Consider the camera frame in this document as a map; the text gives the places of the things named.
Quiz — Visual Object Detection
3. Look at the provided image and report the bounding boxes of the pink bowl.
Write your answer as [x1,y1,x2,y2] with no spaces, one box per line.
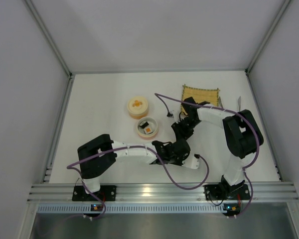
[136,117,159,140]

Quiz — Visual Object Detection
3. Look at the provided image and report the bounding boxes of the sushi roll orange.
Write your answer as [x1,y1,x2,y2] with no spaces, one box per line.
[144,126,154,135]

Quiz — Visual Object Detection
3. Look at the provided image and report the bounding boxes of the sushi roll dark centre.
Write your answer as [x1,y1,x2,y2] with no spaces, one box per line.
[139,121,149,129]

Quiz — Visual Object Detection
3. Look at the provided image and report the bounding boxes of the orange bowl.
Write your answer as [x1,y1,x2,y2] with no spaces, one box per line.
[128,109,149,120]

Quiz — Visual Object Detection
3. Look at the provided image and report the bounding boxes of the lid with orange knob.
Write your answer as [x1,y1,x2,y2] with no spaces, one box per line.
[127,96,148,114]

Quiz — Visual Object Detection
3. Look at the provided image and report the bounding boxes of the metal tongs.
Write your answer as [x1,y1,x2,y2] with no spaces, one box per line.
[218,96,241,112]

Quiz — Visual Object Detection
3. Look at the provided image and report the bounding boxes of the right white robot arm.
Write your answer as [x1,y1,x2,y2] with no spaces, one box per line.
[171,97,264,197]

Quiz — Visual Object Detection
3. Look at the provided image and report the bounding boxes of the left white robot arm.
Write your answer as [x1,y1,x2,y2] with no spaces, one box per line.
[77,134,190,194]

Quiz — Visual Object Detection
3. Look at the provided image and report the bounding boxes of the bamboo sushi mat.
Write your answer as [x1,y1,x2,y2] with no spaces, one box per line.
[181,85,220,107]

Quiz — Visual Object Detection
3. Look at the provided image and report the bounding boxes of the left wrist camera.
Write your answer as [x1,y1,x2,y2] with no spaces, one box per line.
[182,154,200,169]

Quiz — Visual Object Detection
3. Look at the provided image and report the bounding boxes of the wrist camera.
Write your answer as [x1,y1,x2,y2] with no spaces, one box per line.
[166,110,174,118]
[182,154,200,169]

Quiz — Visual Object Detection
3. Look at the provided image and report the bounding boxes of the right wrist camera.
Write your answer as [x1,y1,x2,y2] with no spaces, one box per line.
[166,110,174,118]

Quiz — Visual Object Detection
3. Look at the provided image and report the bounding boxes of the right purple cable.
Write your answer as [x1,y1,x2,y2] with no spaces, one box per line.
[154,93,261,220]

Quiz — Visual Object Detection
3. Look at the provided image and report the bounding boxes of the purple cable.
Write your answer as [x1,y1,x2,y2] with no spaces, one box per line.
[154,93,261,220]
[66,146,210,220]

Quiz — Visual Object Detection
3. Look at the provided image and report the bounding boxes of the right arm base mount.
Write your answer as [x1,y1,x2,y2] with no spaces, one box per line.
[204,176,251,201]

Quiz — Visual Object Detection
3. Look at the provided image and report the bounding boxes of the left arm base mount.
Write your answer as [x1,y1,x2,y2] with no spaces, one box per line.
[72,185,117,202]

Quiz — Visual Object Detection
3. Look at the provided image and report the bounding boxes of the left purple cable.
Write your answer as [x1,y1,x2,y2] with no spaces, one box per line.
[66,146,210,220]

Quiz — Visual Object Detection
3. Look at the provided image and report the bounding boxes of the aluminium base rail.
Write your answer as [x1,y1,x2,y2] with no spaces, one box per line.
[27,182,299,204]

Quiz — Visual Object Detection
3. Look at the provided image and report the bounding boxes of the slotted cable duct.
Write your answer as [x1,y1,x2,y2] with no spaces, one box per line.
[37,203,237,214]

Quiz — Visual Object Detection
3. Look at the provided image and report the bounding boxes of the right aluminium frame post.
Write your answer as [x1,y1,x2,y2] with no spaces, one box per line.
[245,0,293,76]

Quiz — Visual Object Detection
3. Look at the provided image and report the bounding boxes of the aluminium frame post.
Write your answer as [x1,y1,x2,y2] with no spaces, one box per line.
[245,0,293,76]
[23,0,73,77]

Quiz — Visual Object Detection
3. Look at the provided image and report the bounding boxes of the left aluminium frame post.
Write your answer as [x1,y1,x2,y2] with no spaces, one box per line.
[23,0,73,77]

